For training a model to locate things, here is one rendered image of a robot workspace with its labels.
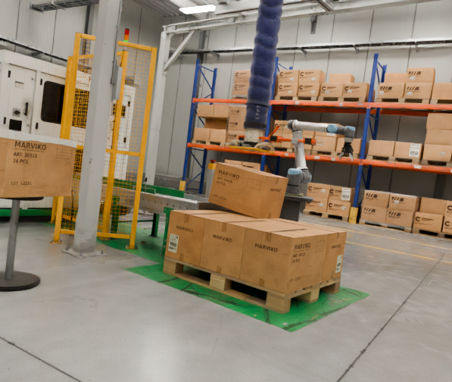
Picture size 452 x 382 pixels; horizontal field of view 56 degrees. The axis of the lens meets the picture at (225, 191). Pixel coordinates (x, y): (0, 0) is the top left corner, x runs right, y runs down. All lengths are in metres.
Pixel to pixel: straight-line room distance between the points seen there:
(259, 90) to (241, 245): 1.58
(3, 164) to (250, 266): 1.78
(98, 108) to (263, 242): 1.98
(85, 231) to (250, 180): 1.59
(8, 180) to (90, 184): 1.36
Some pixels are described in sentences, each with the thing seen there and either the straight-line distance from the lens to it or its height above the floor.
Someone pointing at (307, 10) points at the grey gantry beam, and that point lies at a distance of 6.24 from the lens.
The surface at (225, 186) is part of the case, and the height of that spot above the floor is 0.78.
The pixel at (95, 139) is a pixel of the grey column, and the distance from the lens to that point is 4.11.
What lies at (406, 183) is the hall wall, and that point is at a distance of 12.27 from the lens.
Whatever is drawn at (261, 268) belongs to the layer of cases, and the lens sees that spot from 3.16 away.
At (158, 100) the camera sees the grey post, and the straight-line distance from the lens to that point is 7.49.
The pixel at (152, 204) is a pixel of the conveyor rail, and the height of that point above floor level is 0.49.
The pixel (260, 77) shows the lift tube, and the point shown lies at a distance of 4.16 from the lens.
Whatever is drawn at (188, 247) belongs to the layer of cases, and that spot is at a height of 0.27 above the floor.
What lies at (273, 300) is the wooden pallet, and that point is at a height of 0.08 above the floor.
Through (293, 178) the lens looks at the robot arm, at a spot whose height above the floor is 0.94.
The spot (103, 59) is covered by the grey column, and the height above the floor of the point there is 1.79.
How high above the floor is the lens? 0.96
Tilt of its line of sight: 3 degrees down
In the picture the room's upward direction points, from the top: 7 degrees clockwise
